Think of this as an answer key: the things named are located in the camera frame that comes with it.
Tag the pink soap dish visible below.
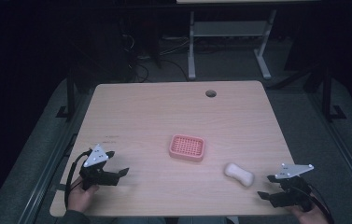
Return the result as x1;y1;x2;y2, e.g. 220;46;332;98
168;133;206;163

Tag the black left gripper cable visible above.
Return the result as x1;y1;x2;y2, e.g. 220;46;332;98
63;148;94;210

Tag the person's right hand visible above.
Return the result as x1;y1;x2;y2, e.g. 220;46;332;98
289;199;330;224

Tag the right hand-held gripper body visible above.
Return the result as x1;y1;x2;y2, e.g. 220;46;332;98
269;162;316;213

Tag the tangle of black floor cables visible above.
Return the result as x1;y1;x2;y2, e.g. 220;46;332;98
120;31;190;84

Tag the white desk with metal frame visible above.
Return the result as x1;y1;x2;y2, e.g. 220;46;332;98
176;0;321;81

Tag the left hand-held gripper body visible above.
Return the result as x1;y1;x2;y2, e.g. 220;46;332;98
78;143;121;191

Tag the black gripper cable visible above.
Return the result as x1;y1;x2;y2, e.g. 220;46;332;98
63;148;94;210
306;183;336;224

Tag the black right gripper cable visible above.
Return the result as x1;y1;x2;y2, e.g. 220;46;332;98
306;183;336;224

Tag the person's left hand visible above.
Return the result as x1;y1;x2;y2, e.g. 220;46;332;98
67;176;100;214

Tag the black metal stand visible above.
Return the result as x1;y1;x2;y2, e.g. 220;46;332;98
55;66;77;119
321;63;348;123

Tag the grey metal rail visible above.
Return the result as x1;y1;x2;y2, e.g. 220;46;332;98
16;90;96;224
306;91;352;207

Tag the white soap bar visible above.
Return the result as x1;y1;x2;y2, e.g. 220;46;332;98
223;161;256;188

